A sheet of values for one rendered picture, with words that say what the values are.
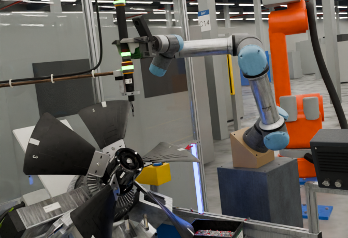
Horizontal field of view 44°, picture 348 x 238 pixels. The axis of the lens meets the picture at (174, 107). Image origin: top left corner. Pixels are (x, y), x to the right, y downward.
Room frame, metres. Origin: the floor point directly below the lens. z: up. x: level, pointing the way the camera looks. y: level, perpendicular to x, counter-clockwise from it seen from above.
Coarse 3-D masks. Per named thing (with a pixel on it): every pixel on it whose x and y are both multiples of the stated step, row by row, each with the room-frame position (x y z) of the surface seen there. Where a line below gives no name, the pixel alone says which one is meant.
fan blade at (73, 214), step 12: (108, 192) 1.43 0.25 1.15; (84, 204) 1.32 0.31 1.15; (96, 204) 1.36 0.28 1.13; (108, 204) 1.42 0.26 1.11; (72, 216) 1.26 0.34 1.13; (84, 216) 1.30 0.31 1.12; (96, 216) 1.34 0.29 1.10; (108, 216) 1.41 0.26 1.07; (84, 228) 1.28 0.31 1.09; (96, 228) 1.33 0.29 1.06; (108, 228) 1.39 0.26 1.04
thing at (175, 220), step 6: (150, 192) 1.53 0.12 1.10; (162, 204) 1.52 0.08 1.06; (168, 210) 1.52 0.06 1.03; (168, 216) 1.46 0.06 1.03; (174, 216) 1.51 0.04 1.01; (174, 222) 1.45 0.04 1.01; (180, 222) 1.51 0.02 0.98; (186, 222) 1.61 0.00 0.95; (180, 228) 1.46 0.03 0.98; (186, 228) 1.51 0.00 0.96; (192, 228) 1.58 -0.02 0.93; (180, 234) 1.42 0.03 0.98; (186, 234) 1.46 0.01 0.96; (192, 234) 1.50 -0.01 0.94
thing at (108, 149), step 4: (120, 140) 1.66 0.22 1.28; (112, 144) 1.66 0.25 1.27; (116, 144) 1.66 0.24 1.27; (120, 144) 1.65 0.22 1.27; (124, 144) 1.64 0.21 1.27; (104, 148) 1.66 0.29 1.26; (108, 148) 1.65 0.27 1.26; (116, 148) 1.64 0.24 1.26; (104, 152) 1.65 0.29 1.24; (112, 152) 1.63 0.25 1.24
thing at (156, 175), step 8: (144, 168) 2.08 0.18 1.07; (152, 168) 2.05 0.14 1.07; (160, 168) 2.05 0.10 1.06; (168, 168) 2.10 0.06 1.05; (144, 176) 2.09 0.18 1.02; (152, 176) 2.05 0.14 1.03; (160, 176) 2.05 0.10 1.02; (168, 176) 2.09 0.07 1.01; (152, 184) 2.06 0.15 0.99; (160, 184) 2.04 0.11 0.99
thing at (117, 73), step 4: (116, 72) 1.65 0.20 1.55; (120, 72) 1.65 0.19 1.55; (116, 76) 1.65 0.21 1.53; (120, 76) 1.64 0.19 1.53; (120, 80) 1.65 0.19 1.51; (124, 80) 1.67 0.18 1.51; (120, 84) 1.65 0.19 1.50; (124, 84) 1.66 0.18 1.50; (120, 88) 1.65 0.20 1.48; (124, 88) 1.65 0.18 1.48; (120, 92) 1.65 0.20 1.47; (124, 92) 1.65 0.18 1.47; (128, 92) 1.62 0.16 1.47; (132, 92) 1.62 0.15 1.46; (136, 92) 1.63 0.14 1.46
